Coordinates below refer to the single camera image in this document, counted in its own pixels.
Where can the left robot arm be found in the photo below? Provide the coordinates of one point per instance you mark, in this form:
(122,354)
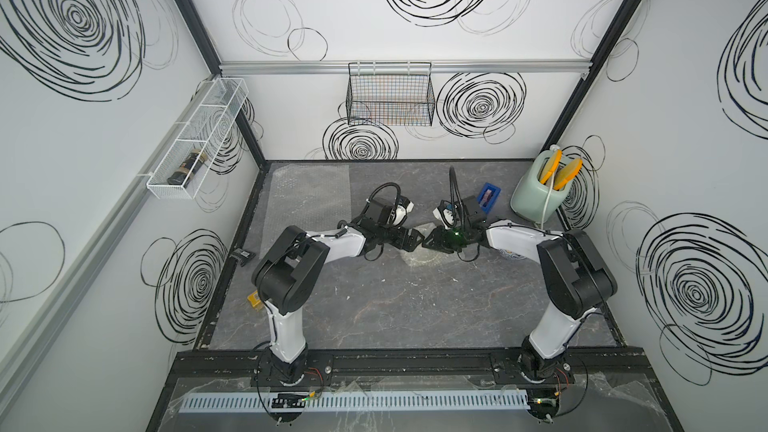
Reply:
(286,276)

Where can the white slotted cable duct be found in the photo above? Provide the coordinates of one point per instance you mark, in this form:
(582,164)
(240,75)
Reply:
(356,401)

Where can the black wire wall basket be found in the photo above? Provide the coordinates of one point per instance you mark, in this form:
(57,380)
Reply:
(390,99)

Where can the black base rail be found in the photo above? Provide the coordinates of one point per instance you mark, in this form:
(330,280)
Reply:
(505,366)

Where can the white wire wall shelf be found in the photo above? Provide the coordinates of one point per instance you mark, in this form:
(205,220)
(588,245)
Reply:
(211,127)

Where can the dark bottle in shelf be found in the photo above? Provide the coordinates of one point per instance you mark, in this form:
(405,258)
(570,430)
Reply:
(189,166)

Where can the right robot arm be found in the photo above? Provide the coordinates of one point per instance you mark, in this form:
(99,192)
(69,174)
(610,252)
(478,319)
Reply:
(576,277)

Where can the yellow block with black cap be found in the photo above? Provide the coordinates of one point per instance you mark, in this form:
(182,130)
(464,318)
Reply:
(255,301)

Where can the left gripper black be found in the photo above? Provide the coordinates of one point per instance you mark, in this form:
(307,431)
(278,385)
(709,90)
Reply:
(410,244)

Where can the small black box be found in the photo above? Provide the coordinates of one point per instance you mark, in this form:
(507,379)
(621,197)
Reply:
(242,256)

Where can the blue tape dispenser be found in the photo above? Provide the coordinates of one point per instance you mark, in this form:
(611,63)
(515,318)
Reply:
(487,205)

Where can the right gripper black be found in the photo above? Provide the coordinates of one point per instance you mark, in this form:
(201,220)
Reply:
(438,235)

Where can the mint green toaster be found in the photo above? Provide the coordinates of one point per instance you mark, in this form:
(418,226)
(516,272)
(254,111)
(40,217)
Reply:
(536,202)

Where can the left wall aluminium rail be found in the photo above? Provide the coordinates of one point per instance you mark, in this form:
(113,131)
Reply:
(23,359)

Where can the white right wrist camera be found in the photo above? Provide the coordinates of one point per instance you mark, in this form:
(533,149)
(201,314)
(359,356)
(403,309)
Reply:
(444,212)

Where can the horizontal aluminium wall rail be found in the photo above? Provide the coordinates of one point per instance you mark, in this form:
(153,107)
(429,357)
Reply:
(252,68)

